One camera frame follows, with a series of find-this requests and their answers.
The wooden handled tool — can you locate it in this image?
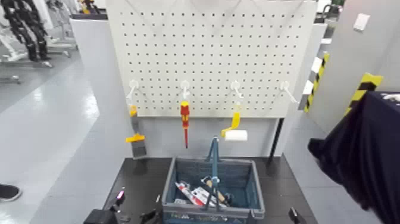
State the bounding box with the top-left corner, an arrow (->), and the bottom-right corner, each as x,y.
204,178 -> 233,206

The white pegboard panel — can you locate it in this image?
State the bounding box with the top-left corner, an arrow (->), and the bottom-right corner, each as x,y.
104,0 -> 318,119

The black stand leg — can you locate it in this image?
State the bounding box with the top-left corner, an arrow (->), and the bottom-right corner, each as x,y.
268,118 -> 285,158

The red and white tool package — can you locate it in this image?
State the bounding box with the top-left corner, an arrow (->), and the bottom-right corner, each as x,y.
174,181 -> 220,208

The black humanoid robot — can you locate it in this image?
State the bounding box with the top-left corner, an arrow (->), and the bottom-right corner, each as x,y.
0,0 -> 51,62

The white pegboard hook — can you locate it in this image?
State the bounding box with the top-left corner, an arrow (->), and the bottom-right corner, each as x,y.
230,80 -> 244,99
279,80 -> 299,104
126,79 -> 140,101
180,80 -> 190,100

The yellow paint roller, white sleeve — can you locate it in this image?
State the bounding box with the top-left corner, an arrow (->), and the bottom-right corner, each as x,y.
220,101 -> 249,142

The white wall switch plate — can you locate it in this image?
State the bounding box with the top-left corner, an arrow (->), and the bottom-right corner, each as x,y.
353,13 -> 371,32

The navy blue garment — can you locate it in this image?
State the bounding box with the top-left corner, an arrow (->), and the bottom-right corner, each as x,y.
307,91 -> 400,224

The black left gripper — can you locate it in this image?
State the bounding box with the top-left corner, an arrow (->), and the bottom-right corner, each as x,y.
83,189 -> 162,224

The black round floor object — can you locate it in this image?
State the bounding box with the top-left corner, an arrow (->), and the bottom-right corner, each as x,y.
0,183 -> 23,203

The red screwdriver with yellow collar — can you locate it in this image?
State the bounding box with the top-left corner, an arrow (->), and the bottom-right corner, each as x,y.
180,100 -> 190,150

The blue and grey plastic crate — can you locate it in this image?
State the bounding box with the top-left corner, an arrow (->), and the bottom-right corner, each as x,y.
161,136 -> 265,224

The yellow black hazard striped post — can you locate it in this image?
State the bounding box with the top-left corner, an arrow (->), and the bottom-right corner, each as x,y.
304,52 -> 330,114
343,72 -> 384,117

